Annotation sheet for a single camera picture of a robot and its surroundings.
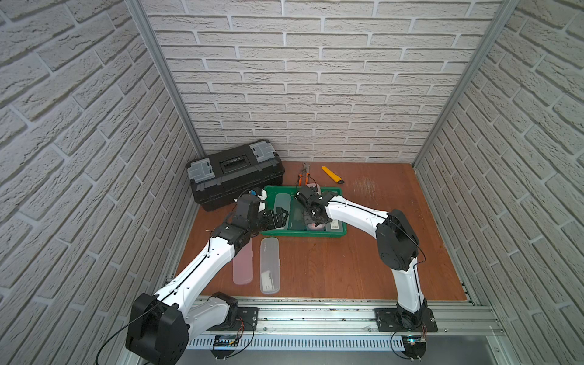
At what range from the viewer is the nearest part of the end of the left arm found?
1.88 ft

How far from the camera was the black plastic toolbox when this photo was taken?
0.92 m

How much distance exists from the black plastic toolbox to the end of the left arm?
27 centimetres
